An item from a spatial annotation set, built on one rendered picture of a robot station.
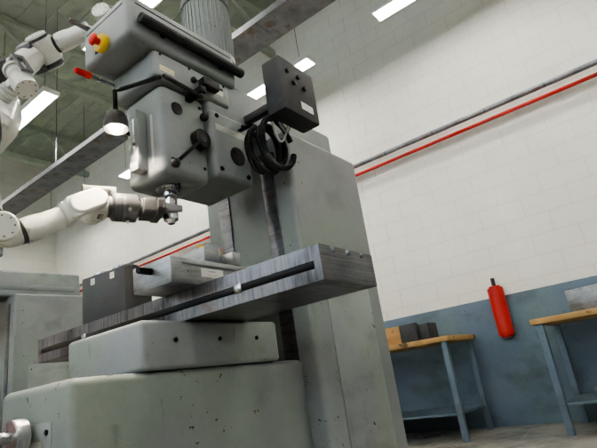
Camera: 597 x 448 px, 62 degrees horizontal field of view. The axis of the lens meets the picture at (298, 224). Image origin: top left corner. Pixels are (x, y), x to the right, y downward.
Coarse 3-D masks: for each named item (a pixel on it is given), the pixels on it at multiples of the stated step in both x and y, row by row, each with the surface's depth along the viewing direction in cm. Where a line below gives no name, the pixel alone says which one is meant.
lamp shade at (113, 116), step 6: (108, 114) 146; (114, 114) 146; (120, 114) 147; (108, 120) 145; (114, 120) 145; (120, 120) 146; (126, 120) 148; (108, 126) 151; (114, 126) 152; (120, 126) 152; (126, 126) 151; (108, 132) 150; (114, 132) 151; (120, 132) 152; (126, 132) 151
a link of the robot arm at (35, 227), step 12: (36, 216) 134; (48, 216) 136; (60, 216) 138; (24, 228) 131; (36, 228) 133; (48, 228) 135; (60, 228) 139; (12, 240) 129; (24, 240) 132; (36, 240) 135
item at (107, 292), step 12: (132, 264) 173; (96, 276) 173; (108, 276) 170; (120, 276) 167; (132, 276) 169; (84, 288) 175; (96, 288) 172; (108, 288) 169; (120, 288) 166; (132, 288) 168; (84, 300) 174; (96, 300) 171; (108, 300) 168; (120, 300) 165; (132, 300) 166; (144, 300) 171; (84, 312) 173; (96, 312) 170; (108, 312) 166
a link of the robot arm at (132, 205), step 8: (128, 200) 148; (136, 200) 150; (144, 200) 151; (152, 200) 152; (160, 200) 152; (128, 208) 148; (136, 208) 149; (144, 208) 150; (152, 208) 151; (160, 208) 151; (128, 216) 149; (136, 216) 150; (144, 216) 153; (152, 216) 154; (160, 216) 155
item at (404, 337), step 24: (576, 288) 408; (576, 312) 379; (408, 336) 491; (432, 336) 482; (456, 336) 453; (552, 360) 386; (456, 384) 429; (480, 384) 477; (576, 384) 429; (456, 408) 424
